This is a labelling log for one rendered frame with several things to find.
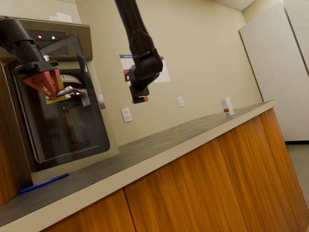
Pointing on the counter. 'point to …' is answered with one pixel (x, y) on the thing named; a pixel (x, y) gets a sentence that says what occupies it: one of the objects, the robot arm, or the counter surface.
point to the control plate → (46, 36)
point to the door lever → (67, 92)
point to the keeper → (101, 101)
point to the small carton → (62, 17)
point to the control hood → (85, 43)
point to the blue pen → (42, 183)
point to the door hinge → (17, 122)
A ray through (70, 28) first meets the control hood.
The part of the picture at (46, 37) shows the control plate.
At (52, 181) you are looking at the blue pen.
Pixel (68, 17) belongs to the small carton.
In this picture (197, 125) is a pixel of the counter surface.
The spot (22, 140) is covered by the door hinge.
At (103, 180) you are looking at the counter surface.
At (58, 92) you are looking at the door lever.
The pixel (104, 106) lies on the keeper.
